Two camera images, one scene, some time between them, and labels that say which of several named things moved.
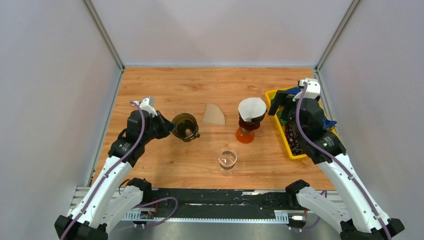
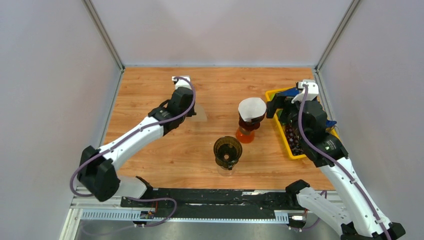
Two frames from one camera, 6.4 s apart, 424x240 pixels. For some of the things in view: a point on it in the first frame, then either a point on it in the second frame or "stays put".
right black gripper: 280,98 stays put
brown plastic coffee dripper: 252,125 stays put
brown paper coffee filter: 214,115 -> 200,116
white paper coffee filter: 251,107 stays put
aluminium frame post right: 353,5 stays put
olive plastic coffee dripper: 186,127 -> 227,150
